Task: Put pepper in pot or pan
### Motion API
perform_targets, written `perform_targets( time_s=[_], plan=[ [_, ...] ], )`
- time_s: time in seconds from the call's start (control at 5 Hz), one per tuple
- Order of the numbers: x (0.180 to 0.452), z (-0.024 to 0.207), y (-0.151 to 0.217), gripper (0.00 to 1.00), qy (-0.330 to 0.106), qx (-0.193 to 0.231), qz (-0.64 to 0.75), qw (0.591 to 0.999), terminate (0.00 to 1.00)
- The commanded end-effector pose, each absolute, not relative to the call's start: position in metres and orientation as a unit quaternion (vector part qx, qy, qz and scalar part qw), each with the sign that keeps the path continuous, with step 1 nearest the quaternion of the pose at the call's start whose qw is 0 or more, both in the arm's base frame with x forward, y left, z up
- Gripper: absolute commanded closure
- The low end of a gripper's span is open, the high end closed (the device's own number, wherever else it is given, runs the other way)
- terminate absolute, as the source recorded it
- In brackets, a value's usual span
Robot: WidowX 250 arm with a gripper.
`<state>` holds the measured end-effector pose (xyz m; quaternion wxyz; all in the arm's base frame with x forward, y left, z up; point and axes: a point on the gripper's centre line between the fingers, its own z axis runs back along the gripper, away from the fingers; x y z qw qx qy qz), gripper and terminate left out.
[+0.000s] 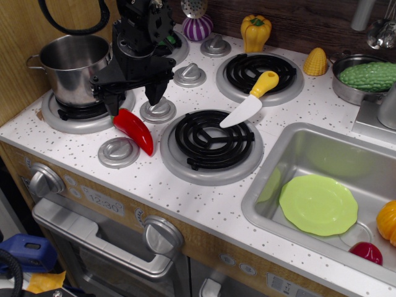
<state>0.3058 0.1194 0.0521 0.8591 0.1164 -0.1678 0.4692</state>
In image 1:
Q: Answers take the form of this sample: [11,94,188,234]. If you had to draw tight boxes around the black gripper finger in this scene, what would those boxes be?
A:
[145,79,168,106]
[102,93,126,115]

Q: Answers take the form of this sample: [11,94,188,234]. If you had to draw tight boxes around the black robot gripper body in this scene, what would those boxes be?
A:
[90,18,176,97]

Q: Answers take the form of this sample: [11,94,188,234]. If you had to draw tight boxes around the red toy chili pepper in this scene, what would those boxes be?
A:
[111,108,154,156]

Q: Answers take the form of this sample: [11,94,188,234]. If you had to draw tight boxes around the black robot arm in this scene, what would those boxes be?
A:
[90,1,176,116]

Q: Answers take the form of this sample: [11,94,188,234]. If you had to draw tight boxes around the stainless steel pot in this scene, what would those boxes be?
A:
[26,35,111,107]

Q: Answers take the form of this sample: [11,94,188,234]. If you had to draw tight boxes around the yellow toy bell pepper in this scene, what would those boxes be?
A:
[240,15,272,53]

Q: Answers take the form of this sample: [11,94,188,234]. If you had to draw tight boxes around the small steel pan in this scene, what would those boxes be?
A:
[329,51,388,106]

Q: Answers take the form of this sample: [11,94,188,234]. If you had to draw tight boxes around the grey stove knob middle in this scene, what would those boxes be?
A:
[140,97,176,124]

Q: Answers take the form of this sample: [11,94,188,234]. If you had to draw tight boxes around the grey stove knob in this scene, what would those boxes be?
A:
[173,63,207,88]
[140,97,176,124]
[200,35,231,58]
[98,137,140,169]

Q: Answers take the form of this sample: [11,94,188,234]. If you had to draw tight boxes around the front left stove burner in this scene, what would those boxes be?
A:
[41,88,136,135]

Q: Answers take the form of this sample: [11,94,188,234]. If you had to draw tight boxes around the stove burner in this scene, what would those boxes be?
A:
[154,31,189,65]
[41,88,136,135]
[160,110,264,186]
[215,53,304,108]

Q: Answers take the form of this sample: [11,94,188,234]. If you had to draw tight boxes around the purple toy eggplant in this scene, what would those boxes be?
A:
[158,35,176,47]

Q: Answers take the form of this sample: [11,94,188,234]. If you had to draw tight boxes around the grey stove knob upper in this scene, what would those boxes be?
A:
[173,63,207,88]

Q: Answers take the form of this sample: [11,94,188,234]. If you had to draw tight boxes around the back left stove burner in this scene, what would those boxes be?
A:
[154,31,189,65]

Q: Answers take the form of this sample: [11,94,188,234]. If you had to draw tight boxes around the grey stove knob front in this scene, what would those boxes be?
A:
[98,137,140,169]

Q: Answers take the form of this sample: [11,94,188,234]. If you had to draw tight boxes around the purple white striped holder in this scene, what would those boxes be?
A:
[182,14,213,41]

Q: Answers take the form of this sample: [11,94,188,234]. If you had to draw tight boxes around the front right stove burner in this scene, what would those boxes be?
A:
[160,110,264,186]

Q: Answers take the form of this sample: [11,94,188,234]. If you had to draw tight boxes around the metal slotted spoon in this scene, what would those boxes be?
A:
[181,0,209,19]

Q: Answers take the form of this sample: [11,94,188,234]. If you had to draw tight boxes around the grey stove knob back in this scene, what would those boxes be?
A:
[200,35,231,58]

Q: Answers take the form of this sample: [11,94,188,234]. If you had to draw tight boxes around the back right stove burner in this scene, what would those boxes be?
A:
[215,53,304,108]

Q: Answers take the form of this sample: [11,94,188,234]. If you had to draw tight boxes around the grey oven dial left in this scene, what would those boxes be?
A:
[29,163,66,198]

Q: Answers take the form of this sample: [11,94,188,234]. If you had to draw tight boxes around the grey oven dial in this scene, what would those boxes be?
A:
[29,163,66,198]
[143,215,184,256]

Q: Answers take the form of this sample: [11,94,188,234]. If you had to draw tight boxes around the stainless steel sink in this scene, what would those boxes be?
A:
[241,123,395,285]

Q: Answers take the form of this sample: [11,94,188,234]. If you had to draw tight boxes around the grey oven dial right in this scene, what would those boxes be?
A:
[143,215,184,256]

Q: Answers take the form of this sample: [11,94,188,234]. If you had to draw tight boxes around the yellow toy corn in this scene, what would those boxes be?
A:
[303,48,328,76]

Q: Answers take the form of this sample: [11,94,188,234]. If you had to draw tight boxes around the blue clamp tool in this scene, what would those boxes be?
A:
[1,233,58,273]

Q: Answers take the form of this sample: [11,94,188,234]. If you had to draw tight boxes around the yellow cloth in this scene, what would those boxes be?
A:
[26,271,66,294]

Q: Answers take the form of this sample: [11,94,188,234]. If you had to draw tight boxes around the light green plastic plate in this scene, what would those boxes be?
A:
[279,174,358,236]

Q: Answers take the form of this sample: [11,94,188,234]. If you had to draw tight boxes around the green toy bitter gourd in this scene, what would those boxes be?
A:
[338,62,395,93]

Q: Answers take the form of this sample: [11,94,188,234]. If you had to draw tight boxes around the hanging metal utensils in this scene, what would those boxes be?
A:
[366,1,395,50]

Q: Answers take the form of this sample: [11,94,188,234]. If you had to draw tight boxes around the orange toy pumpkin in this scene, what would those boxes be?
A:
[376,200,396,246]

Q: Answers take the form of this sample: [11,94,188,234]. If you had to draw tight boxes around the red toy tomato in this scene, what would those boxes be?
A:
[348,241,383,265]

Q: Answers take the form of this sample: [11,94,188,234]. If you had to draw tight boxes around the black cable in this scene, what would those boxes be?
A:
[37,0,111,35]

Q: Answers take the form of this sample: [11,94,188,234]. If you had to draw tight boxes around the toy knife yellow handle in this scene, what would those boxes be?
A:
[220,71,279,129]

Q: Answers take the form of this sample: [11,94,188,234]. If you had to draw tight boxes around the grey oven door handle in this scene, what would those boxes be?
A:
[32,197,174,282]

